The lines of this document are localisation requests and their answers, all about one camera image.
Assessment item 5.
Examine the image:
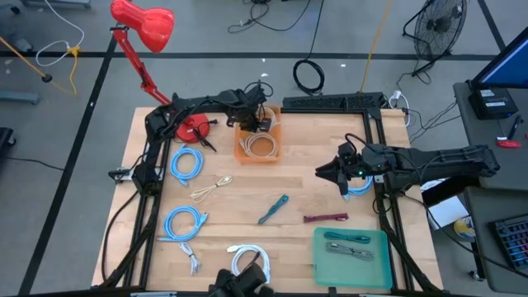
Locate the maroon braided cable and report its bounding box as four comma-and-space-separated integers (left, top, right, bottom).
303, 212, 351, 224

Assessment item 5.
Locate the black mini computer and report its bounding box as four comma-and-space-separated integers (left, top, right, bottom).
467, 87, 520, 121

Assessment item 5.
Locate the orange translucent plastic bin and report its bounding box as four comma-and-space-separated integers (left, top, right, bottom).
233, 105, 285, 165

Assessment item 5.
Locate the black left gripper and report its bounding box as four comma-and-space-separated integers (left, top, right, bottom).
225, 107, 262, 134

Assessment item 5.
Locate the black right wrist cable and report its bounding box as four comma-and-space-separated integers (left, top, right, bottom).
344, 132, 375, 152

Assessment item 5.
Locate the black coiled floor cable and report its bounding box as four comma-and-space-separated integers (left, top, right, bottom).
291, 0, 327, 97

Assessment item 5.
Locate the black pen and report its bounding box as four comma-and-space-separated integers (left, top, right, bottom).
507, 114, 524, 140

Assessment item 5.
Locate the backlit keyboard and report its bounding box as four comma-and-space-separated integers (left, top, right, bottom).
488, 213, 528, 274

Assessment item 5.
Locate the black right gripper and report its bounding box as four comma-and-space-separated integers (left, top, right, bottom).
315, 150, 383, 199

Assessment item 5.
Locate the red desk lamp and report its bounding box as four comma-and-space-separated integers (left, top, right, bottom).
109, 0, 211, 144

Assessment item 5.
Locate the black floor fan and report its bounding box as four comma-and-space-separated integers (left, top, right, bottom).
402, 0, 470, 78

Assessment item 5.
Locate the teal braided cable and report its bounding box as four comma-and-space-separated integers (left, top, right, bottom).
257, 194, 290, 226
323, 230, 372, 245

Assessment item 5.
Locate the black metal station frame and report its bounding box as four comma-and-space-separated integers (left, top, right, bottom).
98, 91, 445, 297

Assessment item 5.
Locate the small white cable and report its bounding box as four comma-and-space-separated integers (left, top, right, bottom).
178, 241, 203, 276

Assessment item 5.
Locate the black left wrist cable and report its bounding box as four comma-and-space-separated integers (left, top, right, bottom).
243, 80, 276, 109

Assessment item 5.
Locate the white power plug cable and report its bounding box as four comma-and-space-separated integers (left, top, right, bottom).
387, 89, 413, 128

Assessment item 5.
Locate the computer monitor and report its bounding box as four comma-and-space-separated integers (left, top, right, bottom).
469, 25, 528, 90

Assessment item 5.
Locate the round yellow blue object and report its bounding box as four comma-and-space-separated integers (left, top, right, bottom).
452, 215, 478, 241

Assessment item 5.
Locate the white paper sheet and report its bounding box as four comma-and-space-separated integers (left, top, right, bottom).
426, 194, 470, 231

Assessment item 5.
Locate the white floor cable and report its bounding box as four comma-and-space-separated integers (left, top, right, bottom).
35, 0, 87, 68

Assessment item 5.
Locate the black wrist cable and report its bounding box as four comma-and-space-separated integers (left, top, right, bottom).
243, 80, 276, 109
344, 132, 375, 152

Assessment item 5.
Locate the yellow hanging cable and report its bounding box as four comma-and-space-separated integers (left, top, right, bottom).
359, 0, 393, 94

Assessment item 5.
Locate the yellow floor cord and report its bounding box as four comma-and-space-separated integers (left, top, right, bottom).
0, 35, 80, 97

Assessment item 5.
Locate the grey floor bar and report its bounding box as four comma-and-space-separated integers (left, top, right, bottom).
0, 90, 41, 106

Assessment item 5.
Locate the thin beige cable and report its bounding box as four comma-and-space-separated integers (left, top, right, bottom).
189, 174, 233, 205

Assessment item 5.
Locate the teal translucent plastic bin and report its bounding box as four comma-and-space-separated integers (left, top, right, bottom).
312, 226, 394, 290

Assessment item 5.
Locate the dark grey desk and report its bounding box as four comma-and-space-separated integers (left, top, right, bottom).
464, 185, 528, 284

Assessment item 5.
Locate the black perforated tray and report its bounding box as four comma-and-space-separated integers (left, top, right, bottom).
282, 91, 385, 113

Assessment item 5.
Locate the black loose floor cable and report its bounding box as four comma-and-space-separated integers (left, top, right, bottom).
226, 0, 315, 34

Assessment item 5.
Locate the light blue cable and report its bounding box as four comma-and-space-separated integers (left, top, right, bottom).
344, 175, 375, 202
170, 144, 205, 186
156, 205, 210, 243

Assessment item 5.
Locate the black bulky object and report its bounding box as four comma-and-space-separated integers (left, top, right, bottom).
207, 262, 276, 297

